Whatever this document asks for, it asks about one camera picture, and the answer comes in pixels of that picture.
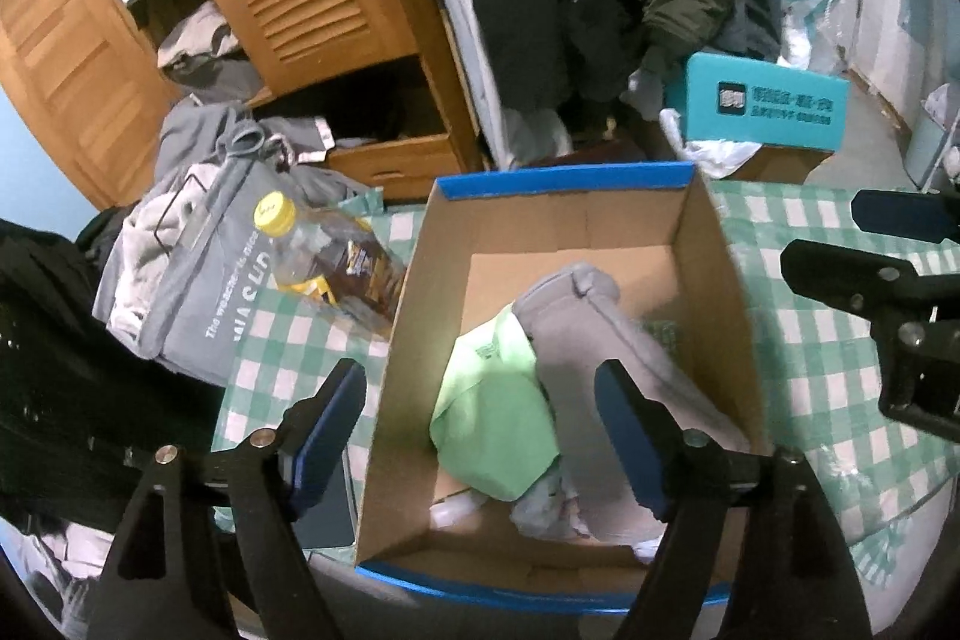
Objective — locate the white shoe rack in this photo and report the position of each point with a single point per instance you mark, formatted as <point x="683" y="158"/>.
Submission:
<point x="935" y="132"/>

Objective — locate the green sponge cloth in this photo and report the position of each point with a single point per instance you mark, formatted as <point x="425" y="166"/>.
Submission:
<point x="666" y="333"/>

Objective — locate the plastic bottle yellow cap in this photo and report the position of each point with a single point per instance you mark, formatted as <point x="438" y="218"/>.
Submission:
<point x="332" y="259"/>

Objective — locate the grey printed tote bag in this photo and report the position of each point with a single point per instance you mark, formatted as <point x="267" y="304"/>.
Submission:
<point x="185" y="272"/>

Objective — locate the brown cardboard box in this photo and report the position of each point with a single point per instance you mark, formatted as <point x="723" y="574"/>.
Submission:
<point x="774" y="165"/>

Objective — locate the wooden louvered cabinet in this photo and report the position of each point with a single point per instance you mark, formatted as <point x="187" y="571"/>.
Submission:
<point x="93" y="79"/>

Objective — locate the white plastic bag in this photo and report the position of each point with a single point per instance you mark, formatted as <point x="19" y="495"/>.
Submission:
<point x="717" y="159"/>

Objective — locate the large grey fleece sock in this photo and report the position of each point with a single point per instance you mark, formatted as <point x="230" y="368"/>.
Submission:
<point x="574" y="322"/>

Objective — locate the white patterned rolled cloth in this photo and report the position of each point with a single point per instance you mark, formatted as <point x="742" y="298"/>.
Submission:
<point x="549" y="510"/>

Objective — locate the light green cloth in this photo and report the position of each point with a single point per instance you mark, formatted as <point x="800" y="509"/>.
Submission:
<point x="491" y="426"/>

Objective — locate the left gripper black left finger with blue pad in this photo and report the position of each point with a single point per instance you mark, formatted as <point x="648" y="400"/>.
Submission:
<point x="315" y="431"/>

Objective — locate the green white checkered tablecloth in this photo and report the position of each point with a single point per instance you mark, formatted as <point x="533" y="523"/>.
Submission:
<point x="818" y="368"/>

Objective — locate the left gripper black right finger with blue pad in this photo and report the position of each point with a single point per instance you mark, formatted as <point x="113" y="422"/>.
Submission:
<point x="657" y="456"/>

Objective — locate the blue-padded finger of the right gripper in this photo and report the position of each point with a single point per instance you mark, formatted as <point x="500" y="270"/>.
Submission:
<point x="923" y="217"/>

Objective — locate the teal shoe box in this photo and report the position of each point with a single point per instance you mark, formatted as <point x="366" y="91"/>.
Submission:
<point x="721" y="98"/>

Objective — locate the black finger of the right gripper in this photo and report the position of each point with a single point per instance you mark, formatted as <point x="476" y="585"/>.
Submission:
<point x="889" y="293"/>

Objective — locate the blue cardboard box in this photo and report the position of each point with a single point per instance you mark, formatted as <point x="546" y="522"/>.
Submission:
<point x="485" y="240"/>

